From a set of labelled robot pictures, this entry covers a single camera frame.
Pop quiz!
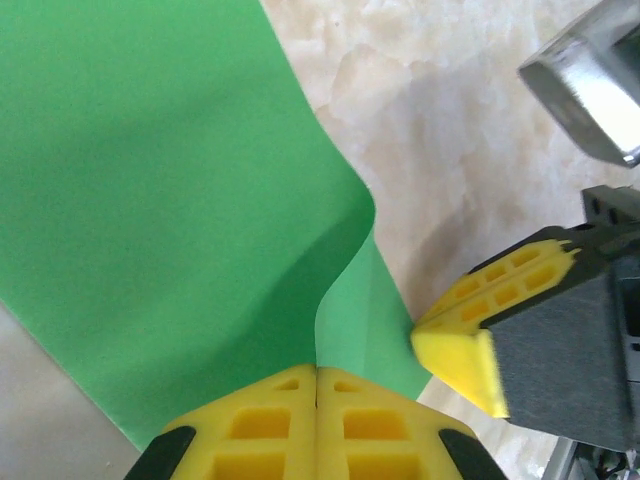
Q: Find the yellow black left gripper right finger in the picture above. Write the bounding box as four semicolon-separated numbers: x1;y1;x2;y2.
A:
316;366;509;480

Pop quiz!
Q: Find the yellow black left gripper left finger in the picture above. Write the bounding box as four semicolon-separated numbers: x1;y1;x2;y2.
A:
124;364;318;480

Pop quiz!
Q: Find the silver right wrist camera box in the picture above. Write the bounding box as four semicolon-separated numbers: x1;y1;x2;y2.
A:
517;0;640;169

